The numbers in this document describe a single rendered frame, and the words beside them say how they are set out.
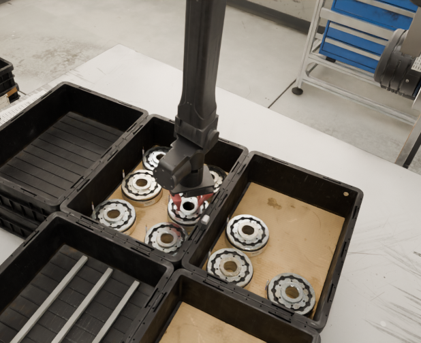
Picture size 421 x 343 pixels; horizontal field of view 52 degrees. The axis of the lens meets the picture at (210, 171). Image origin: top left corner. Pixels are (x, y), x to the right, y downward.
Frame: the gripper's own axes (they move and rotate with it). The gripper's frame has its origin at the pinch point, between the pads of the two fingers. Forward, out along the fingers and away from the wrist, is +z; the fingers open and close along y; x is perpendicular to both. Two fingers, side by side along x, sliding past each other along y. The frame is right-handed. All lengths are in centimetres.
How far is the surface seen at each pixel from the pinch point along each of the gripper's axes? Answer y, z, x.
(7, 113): -44, 17, 70
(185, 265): -6.8, -5.9, -19.6
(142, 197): -10.0, 0.9, 6.1
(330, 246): 30.4, 4.3, -18.4
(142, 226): -11.8, 4.1, -0.5
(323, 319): 14.4, -5.8, -37.9
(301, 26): 172, 83, 229
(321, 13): 127, 29, 143
